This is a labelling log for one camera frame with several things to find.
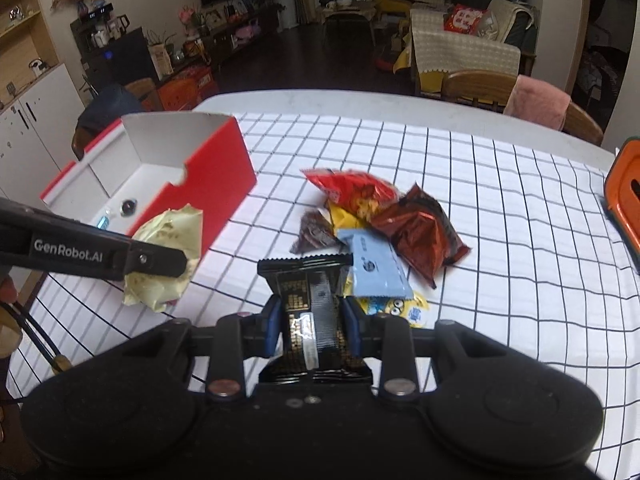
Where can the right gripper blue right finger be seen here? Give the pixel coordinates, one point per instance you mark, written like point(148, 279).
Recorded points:
point(388, 339)

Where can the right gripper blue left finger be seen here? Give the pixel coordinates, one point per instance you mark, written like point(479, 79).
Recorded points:
point(234, 339)

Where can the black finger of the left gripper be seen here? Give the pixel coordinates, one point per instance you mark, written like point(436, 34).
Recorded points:
point(151, 259)

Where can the beige paper snack packet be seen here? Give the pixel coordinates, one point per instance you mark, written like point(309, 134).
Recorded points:
point(175, 228)

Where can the black gold snack packet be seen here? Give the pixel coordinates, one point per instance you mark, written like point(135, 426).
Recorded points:
point(308, 293)

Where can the yellow minion snack packet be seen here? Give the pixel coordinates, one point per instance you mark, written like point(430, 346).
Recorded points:
point(414, 310)

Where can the light blue snack packet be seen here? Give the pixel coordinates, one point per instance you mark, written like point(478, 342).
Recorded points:
point(376, 269)

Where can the red white cardboard box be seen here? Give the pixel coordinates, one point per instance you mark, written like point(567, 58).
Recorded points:
point(144, 164)

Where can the white cabinet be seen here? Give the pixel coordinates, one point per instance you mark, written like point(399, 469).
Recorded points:
point(36, 136)

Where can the dark red foil snack bag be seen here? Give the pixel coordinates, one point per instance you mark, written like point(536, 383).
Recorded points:
point(421, 233)

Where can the dark brown small snack packet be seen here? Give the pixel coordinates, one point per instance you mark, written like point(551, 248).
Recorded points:
point(315, 233)

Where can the red chips bag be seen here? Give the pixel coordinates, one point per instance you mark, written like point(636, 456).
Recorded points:
point(357, 192)

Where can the dark blue jacket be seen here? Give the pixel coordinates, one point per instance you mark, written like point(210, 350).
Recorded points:
point(113, 102)

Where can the wooden chair with dark jacket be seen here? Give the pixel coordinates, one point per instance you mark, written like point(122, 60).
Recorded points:
point(145, 91)

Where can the orange fruit carton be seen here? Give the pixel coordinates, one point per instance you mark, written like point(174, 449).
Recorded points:
point(188, 88)

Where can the white grid tablecloth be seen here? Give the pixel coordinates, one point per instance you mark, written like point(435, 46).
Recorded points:
point(548, 273)

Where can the wooden chair with pink towel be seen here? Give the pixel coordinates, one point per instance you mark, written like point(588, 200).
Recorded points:
point(482, 88)

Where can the pink towel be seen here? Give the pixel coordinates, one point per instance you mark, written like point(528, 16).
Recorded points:
point(539, 102)

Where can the orange green tissue box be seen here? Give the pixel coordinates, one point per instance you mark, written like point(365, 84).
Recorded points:
point(621, 194)

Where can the sofa with cream cover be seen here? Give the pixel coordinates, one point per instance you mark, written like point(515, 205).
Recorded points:
point(431, 53)

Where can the red printed cushion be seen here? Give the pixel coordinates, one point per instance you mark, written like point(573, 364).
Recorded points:
point(464, 20)

